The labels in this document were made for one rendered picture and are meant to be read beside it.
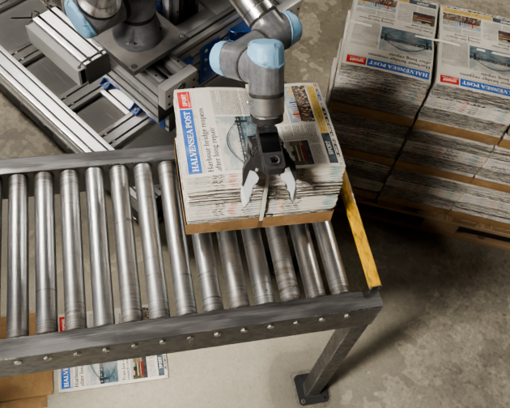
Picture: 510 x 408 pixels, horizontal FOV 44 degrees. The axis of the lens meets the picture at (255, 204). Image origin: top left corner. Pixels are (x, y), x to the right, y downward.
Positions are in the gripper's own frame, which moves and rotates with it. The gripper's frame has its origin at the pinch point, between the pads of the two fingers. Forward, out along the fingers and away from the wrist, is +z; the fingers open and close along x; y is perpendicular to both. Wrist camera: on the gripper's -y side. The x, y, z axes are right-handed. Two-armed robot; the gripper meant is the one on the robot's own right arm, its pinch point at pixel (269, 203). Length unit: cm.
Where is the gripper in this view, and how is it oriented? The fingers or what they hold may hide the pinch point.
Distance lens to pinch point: 142.3
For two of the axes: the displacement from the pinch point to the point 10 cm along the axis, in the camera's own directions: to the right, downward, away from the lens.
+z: 0.2, 9.0, 4.3
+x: -9.8, 1.0, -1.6
